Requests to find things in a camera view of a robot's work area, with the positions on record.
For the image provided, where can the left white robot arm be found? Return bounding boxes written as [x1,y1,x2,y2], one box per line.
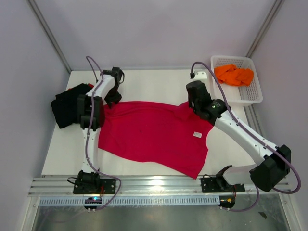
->
[74,67,125,194]

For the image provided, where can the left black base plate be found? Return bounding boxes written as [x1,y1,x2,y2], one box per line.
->
[73,179,116,194]

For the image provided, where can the aluminium side rail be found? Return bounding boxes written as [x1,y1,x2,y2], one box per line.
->
[244,105,267,139]

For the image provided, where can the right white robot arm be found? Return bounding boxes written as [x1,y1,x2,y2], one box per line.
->
[186,80,291,192]

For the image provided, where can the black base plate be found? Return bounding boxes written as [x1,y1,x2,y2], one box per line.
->
[73,179,116,194]
[200,174,245,193]

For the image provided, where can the aluminium front rail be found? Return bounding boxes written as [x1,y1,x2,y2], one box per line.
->
[28,175,291,197]

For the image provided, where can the orange t shirt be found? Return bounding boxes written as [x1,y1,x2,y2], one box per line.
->
[214,64,254,87]

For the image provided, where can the black controller board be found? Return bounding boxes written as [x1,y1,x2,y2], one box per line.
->
[84,196,102,211]
[218,196,236,209]

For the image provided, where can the left black controller board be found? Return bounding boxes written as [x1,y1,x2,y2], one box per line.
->
[84,196,102,211]

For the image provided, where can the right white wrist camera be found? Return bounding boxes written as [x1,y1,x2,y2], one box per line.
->
[190,70,208,80]

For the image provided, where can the white perforated plastic basket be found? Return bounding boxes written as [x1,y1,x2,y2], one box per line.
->
[210,55,263,107]

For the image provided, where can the right black controller board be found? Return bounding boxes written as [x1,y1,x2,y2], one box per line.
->
[218,196,236,209]

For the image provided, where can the black folded t shirt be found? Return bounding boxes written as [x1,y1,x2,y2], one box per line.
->
[51,90,87,129]

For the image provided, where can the magenta t shirt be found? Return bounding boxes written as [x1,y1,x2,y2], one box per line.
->
[98,101,213,179]

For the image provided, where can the red folded t shirt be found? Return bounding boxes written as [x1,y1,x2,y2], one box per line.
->
[67,83,94,92]

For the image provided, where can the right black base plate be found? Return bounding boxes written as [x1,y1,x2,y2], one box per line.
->
[200,174,245,193]

